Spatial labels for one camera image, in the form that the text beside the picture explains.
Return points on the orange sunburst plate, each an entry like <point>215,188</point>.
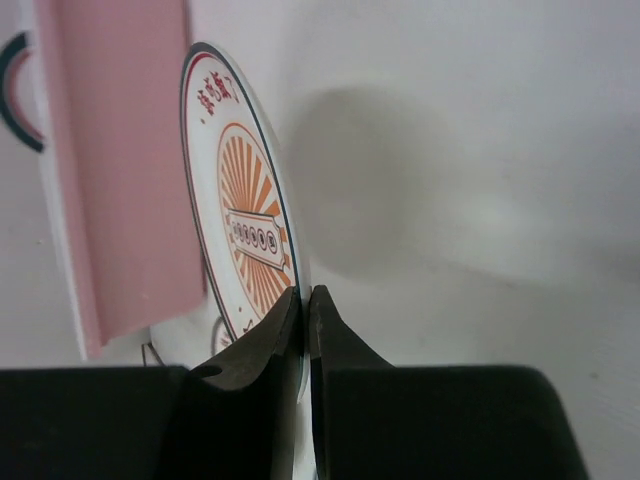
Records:
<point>188,340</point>
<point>241,206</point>

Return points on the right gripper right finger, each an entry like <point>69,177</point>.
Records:
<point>375,420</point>

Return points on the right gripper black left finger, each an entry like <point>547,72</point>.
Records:
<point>231,417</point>

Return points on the pink white dish rack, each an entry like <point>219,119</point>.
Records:
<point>111,75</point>

